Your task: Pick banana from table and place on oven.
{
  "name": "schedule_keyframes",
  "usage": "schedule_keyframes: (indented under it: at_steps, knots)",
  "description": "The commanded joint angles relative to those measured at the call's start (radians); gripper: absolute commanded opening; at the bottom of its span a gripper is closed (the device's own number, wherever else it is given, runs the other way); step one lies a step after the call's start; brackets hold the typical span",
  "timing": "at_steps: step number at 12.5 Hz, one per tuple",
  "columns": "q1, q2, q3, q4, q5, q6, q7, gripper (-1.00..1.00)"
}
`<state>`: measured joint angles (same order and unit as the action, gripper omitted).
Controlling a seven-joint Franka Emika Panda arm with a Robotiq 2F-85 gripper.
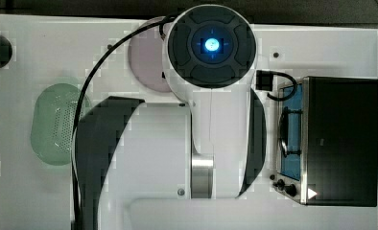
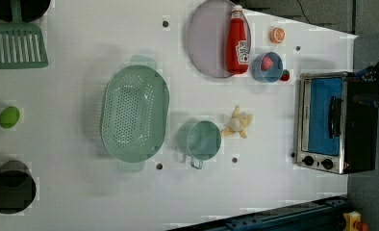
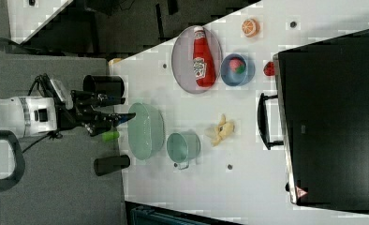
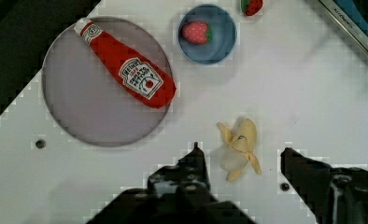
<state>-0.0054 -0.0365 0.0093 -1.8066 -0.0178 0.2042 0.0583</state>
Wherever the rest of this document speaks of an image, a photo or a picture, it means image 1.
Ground lilac round plate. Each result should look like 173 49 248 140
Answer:
128 26 171 93

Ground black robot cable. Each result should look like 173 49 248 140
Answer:
70 13 178 230

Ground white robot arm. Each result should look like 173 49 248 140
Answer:
73 5 266 230

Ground black toaster oven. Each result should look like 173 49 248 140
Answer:
273 77 378 207

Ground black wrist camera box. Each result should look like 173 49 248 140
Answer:
256 70 273 91

